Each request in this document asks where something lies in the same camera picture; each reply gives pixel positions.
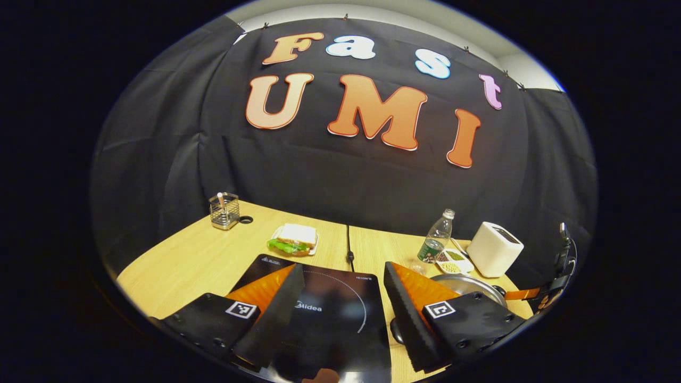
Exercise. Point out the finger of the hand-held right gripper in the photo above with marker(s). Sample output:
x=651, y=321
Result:
x=524, y=293

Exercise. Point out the white divided bean dish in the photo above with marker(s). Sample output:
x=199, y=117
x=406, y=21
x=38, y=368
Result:
x=463, y=263

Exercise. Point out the clear plastic water bottle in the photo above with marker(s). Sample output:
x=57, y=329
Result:
x=439, y=236

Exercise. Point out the black backdrop cloth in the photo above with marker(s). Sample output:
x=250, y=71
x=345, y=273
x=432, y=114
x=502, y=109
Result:
x=319, y=175

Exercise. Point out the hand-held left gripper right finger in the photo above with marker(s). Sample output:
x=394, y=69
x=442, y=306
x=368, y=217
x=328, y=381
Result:
x=407, y=319

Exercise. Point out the black induction cooktop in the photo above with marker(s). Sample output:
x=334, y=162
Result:
x=335, y=324

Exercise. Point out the white toaster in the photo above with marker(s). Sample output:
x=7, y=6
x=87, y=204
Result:
x=492, y=252

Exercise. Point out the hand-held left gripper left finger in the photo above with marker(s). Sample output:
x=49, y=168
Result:
x=276, y=319

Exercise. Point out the sandwich with lettuce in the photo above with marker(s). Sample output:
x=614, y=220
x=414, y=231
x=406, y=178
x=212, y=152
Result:
x=298, y=234

